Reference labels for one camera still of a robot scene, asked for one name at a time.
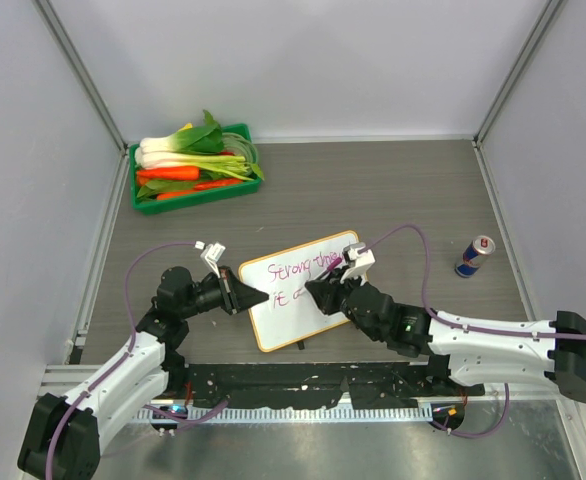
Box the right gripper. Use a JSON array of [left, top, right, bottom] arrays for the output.
[[308, 263, 383, 340]]

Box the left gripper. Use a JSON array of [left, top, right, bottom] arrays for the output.
[[180, 265, 266, 318]]

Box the yellow framed whiteboard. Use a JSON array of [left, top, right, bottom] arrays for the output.
[[238, 230, 359, 353]]

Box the pink capped marker pen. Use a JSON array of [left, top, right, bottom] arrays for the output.
[[324, 257, 343, 273]]

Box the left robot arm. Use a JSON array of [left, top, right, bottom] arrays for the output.
[[17, 267, 269, 479]]

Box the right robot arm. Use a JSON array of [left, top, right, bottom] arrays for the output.
[[305, 271, 586, 404]]

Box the red chili toy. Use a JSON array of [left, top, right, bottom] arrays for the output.
[[193, 178, 243, 191]]

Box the orange carrot toy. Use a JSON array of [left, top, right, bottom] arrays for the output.
[[155, 190, 199, 201], [136, 166, 200, 181]]

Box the green onion toy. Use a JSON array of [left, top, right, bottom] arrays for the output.
[[133, 150, 264, 181]]

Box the green leaf vegetable toy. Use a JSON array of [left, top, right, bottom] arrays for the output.
[[136, 179, 195, 201]]

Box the energy drink can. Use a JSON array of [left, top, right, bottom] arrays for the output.
[[454, 235, 496, 278]]

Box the bok choy toy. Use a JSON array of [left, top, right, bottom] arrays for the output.
[[139, 110, 224, 155]]

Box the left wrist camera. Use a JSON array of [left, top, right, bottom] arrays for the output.
[[194, 241, 226, 277]]

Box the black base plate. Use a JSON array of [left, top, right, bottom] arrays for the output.
[[159, 362, 485, 410]]

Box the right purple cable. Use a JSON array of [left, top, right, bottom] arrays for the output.
[[365, 223, 586, 441]]

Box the purple cable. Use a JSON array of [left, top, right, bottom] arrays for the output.
[[365, 223, 586, 441], [45, 240, 234, 480]]

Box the white cable duct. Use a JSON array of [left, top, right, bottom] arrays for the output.
[[137, 404, 433, 425]]

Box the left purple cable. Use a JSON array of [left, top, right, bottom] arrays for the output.
[[45, 240, 234, 480]]

